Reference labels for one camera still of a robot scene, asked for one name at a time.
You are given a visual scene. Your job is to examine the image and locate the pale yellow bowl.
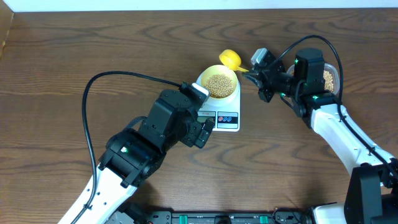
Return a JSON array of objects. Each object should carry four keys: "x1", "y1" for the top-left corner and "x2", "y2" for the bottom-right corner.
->
[{"x1": 198, "y1": 65, "x2": 238, "y2": 99}]

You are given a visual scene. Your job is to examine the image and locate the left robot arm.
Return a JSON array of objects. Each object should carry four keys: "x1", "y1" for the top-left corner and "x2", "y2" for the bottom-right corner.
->
[{"x1": 60, "y1": 86, "x2": 214, "y2": 223}]

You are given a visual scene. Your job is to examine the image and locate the clear plastic container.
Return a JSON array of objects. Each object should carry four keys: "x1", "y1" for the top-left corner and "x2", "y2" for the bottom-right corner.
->
[{"x1": 287, "y1": 63, "x2": 340, "y2": 96}]

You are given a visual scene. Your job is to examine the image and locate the yellow measuring scoop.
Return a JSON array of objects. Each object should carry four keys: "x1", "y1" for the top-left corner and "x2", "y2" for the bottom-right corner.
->
[{"x1": 219, "y1": 49, "x2": 248, "y2": 72}]

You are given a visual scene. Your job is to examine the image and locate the pile of soybeans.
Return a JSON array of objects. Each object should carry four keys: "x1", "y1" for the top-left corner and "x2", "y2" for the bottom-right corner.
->
[{"x1": 323, "y1": 70, "x2": 334, "y2": 92}]

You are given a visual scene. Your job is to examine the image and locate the white digital kitchen scale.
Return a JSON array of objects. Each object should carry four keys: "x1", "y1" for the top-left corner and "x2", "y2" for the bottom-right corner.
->
[{"x1": 198, "y1": 70, "x2": 241, "y2": 132}]

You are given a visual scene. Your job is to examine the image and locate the soybeans in yellow bowl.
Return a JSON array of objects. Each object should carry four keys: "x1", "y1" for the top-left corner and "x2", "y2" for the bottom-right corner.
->
[{"x1": 205, "y1": 74, "x2": 234, "y2": 98}]

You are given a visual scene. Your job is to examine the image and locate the wooden panel at left edge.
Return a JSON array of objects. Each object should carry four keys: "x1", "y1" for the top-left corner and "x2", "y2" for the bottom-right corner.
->
[{"x1": 0, "y1": 0, "x2": 14, "y2": 55}]

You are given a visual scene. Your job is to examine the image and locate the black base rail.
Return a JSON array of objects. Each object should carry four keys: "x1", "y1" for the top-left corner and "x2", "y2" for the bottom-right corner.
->
[{"x1": 106, "y1": 203, "x2": 314, "y2": 224}]

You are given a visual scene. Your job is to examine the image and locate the left black cable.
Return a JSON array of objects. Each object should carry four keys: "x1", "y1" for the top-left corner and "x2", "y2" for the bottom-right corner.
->
[{"x1": 70, "y1": 70, "x2": 187, "y2": 224}]

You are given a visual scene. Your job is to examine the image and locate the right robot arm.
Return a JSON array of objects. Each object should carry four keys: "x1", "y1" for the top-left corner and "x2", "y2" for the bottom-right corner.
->
[{"x1": 243, "y1": 48, "x2": 397, "y2": 223}]

